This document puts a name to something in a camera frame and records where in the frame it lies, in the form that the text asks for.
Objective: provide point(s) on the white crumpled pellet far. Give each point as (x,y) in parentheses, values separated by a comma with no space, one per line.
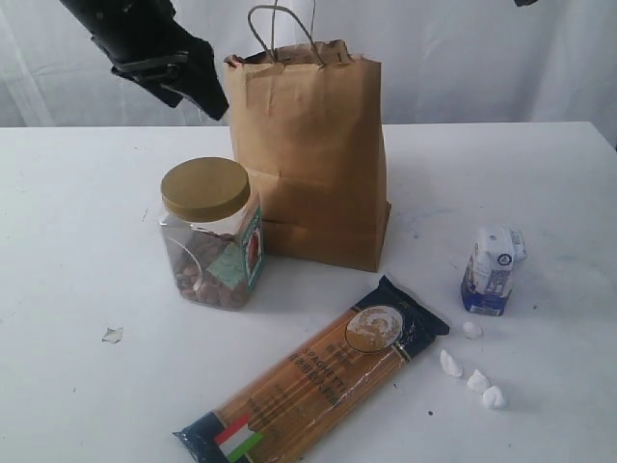
(472,331)

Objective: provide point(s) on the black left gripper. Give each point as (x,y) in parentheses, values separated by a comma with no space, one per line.
(147,47)

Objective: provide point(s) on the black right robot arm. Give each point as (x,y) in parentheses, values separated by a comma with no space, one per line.
(524,3)

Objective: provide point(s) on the small white blue carton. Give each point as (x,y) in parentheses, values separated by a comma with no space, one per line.
(489,277)

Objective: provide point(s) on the torn label scrap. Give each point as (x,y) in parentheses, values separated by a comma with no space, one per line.
(113,335)

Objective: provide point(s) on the white crumpled pellet left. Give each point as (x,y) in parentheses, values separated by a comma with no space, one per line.
(450,365)

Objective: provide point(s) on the white crumpled pellet middle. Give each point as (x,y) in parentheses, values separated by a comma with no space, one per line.
(478,382)

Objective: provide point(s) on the white crumpled pellet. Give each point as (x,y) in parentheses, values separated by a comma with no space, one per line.
(494,398)
(450,365)
(472,331)
(478,382)

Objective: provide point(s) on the clear jar gold lid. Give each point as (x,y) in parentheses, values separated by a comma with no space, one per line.
(211,228)

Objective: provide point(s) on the large brown paper bag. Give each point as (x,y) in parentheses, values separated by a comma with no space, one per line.
(306,122)

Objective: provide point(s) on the spaghetti package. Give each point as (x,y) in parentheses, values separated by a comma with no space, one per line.
(288,409)

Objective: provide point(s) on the white crumpled pellet near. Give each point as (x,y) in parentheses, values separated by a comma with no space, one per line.
(494,398)

